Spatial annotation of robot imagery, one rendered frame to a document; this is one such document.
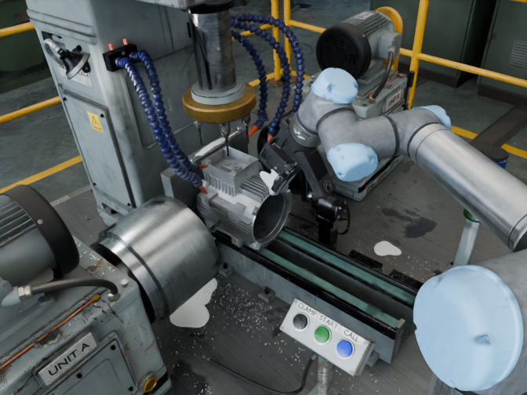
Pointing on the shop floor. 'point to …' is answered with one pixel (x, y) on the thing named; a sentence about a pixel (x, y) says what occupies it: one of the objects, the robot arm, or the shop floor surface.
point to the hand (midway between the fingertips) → (276, 193)
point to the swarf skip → (19, 49)
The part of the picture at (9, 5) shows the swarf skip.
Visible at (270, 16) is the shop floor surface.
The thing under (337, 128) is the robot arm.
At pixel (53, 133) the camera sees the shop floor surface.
